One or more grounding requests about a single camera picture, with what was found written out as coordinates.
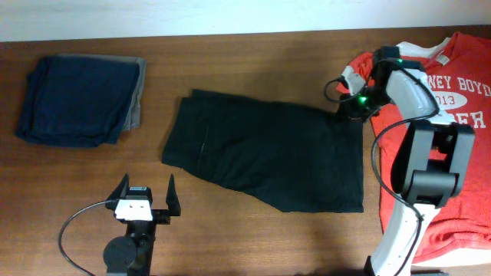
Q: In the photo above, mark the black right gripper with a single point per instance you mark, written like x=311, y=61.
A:
x=348, y=113

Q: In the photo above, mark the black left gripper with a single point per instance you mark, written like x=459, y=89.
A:
x=162, y=216

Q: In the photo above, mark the black shorts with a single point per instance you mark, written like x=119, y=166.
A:
x=291, y=157

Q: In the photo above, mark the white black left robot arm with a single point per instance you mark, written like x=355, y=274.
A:
x=131, y=253

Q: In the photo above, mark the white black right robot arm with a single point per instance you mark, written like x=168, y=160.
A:
x=432, y=160

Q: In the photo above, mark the folded grey garment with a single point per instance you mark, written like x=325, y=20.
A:
x=134, y=112

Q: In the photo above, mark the white garment under red shirt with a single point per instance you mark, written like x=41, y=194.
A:
x=459, y=74

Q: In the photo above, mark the folded navy blue garment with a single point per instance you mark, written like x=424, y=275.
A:
x=76, y=101

